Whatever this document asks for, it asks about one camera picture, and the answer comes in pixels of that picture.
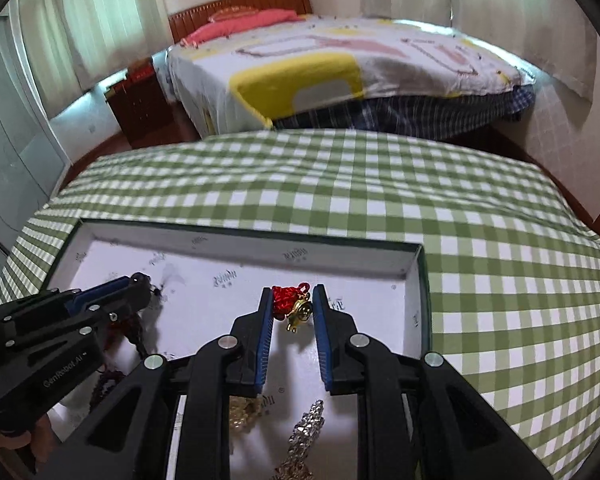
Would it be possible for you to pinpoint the person's left hand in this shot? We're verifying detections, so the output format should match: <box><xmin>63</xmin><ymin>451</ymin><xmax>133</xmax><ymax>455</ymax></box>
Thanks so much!
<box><xmin>0</xmin><ymin>411</ymin><xmax>64</xmax><ymax>467</ymax></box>

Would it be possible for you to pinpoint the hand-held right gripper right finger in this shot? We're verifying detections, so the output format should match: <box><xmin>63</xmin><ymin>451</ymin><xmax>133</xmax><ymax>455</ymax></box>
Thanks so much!
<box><xmin>312</xmin><ymin>283</ymin><xmax>556</xmax><ymax>480</ymax></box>

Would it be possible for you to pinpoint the wide white curtain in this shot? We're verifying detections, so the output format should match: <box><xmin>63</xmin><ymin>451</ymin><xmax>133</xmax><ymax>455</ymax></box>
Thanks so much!
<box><xmin>17</xmin><ymin>0</ymin><xmax>174</xmax><ymax>94</ymax></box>

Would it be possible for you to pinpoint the wooden headboard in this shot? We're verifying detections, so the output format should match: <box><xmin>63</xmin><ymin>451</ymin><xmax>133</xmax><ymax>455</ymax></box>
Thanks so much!
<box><xmin>168</xmin><ymin>0</ymin><xmax>314</xmax><ymax>44</ymax></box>

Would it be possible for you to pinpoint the patterned small pillow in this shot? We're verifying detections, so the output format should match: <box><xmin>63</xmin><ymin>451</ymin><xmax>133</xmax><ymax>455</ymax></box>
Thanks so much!
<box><xmin>208</xmin><ymin>5</ymin><xmax>259</xmax><ymax>24</ymax></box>

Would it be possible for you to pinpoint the blue plaid bed sheet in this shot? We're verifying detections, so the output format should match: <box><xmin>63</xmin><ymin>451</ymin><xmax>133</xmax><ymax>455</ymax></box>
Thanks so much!
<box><xmin>270</xmin><ymin>84</ymin><xmax>535</xmax><ymax>141</ymax></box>

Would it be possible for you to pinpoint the grey wardrobe door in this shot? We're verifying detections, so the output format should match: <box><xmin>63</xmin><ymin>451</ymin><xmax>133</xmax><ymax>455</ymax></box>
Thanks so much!
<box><xmin>0</xmin><ymin>15</ymin><xmax>66</xmax><ymax>202</ymax></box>

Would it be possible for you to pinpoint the black gourd pendant with cord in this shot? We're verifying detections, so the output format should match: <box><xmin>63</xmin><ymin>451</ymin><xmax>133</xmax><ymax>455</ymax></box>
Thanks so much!
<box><xmin>107</xmin><ymin>272</ymin><xmax>184</xmax><ymax>361</ymax></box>

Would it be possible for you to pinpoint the pearl and gold hair ornament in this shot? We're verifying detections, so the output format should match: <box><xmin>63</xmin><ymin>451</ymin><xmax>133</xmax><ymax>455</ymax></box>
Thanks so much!
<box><xmin>228</xmin><ymin>394</ymin><xmax>266</xmax><ymax>431</ymax></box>

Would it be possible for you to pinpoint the long white curtain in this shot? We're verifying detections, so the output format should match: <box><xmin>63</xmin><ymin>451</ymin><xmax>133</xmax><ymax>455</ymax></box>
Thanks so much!
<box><xmin>449</xmin><ymin>0</ymin><xmax>600</xmax><ymax>102</ymax></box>

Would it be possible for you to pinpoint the pink pillow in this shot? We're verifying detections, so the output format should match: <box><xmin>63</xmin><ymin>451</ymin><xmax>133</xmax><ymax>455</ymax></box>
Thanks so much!
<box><xmin>183</xmin><ymin>8</ymin><xmax>306</xmax><ymax>46</ymax></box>

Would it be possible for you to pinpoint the silver rhinestone brooch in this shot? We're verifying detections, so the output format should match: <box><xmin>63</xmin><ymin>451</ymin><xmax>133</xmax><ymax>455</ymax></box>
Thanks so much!
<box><xmin>285</xmin><ymin>399</ymin><xmax>326</xmax><ymax>461</ymax></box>

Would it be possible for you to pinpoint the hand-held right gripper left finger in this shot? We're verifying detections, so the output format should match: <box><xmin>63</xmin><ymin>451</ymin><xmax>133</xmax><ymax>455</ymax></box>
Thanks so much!
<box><xmin>55</xmin><ymin>287</ymin><xmax>276</xmax><ymax>480</ymax></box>

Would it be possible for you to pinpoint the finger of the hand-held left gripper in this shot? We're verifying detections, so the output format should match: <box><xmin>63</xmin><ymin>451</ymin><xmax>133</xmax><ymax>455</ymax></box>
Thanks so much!
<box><xmin>64</xmin><ymin>272</ymin><xmax>152</xmax><ymax>314</ymax></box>
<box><xmin>0</xmin><ymin>289</ymin><xmax>145</xmax><ymax>349</ymax></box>

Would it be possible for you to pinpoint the dark wooden nightstand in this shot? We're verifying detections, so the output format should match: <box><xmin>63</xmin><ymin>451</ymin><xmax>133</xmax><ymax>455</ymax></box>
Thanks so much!
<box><xmin>104</xmin><ymin>57</ymin><xmax>201</xmax><ymax>149</ymax></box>

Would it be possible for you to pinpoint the dark red bead necklace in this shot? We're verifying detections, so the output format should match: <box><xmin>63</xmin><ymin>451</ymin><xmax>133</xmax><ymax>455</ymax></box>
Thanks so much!
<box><xmin>88</xmin><ymin>367</ymin><xmax>129</xmax><ymax>411</ymax></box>

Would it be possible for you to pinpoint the gold jewelry piece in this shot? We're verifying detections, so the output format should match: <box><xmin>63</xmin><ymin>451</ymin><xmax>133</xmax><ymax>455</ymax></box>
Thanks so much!
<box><xmin>274</xmin><ymin>462</ymin><xmax>316</xmax><ymax>480</ymax></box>

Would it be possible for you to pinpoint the dark green shallow box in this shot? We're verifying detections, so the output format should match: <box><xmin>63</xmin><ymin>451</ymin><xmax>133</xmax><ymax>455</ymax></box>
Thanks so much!
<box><xmin>0</xmin><ymin>217</ymin><xmax>434</xmax><ymax>480</ymax></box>

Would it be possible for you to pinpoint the green checked tablecloth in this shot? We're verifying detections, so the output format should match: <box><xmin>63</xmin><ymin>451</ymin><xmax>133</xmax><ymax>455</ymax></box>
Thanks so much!
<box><xmin>0</xmin><ymin>128</ymin><xmax>600</xmax><ymax>480</ymax></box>

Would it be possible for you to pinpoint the bed with pink pillows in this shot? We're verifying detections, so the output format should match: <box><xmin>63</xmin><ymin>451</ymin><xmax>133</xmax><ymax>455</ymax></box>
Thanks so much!
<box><xmin>165</xmin><ymin>15</ymin><xmax>524</xmax><ymax>136</ymax></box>

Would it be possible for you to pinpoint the red knot gold charm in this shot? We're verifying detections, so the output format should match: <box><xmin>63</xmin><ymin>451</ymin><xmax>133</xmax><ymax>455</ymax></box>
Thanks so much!
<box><xmin>271</xmin><ymin>282</ymin><xmax>314</xmax><ymax>334</ymax></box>

